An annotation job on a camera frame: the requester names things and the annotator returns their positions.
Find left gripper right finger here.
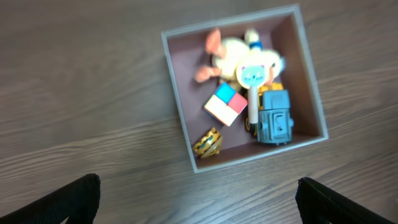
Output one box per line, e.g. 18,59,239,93
295,177,394,224

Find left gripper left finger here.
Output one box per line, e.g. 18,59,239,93
1,174,101,224

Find yellow grey toy truck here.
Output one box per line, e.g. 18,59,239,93
245,82,294,145

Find yellow round gear toy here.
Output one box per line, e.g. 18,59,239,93
192,128,223,159

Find colourful puzzle cube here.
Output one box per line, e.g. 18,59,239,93
204,83,248,126

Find wooden cat rattle drum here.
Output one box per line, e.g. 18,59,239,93
236,55,269,124

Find plush duck toy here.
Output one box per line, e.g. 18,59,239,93
195,29,285,88

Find white box pink interior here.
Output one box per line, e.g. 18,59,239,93
162,4,328,173

